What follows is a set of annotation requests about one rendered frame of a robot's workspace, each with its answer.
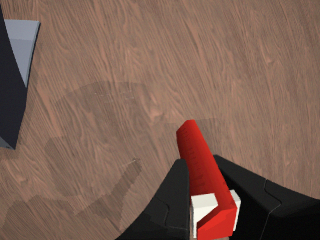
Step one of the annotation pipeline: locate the dark red peg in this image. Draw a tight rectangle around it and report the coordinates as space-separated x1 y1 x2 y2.
176 120 241 240

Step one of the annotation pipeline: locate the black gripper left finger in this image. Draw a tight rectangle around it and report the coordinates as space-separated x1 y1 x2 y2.
115 159 191 240

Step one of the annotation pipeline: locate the dark grey sloped panel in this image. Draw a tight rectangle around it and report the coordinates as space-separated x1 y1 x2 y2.
0 4 41 151

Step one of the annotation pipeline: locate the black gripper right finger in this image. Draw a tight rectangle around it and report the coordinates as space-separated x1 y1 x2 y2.
213 155 320 240

